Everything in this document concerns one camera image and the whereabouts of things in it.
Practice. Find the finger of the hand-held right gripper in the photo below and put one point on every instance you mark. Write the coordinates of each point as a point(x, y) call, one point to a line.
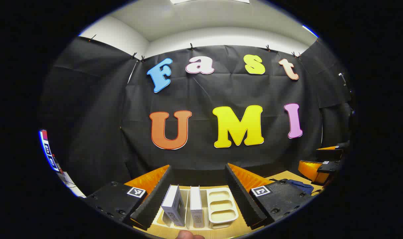
point(309, 170)
point(331, 154)

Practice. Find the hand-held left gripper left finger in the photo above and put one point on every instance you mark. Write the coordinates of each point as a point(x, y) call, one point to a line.
point(155, 199)

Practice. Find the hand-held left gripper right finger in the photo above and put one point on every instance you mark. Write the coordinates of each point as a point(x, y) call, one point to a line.
point(243, 199)

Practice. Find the blue schoolbag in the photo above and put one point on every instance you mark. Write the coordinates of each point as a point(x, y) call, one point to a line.
point(301, 186)

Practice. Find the illustrated cover book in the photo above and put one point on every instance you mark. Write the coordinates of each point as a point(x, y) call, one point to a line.
point(173, 205)

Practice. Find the cream plastic bookshelf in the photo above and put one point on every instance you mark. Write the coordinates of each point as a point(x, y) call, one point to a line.
point(221, 205)

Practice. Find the plain white book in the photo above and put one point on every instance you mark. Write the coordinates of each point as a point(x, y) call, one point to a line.
point(196, 205)

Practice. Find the blue and white banner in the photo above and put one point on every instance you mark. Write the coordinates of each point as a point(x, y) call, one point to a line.
point(47, 149)

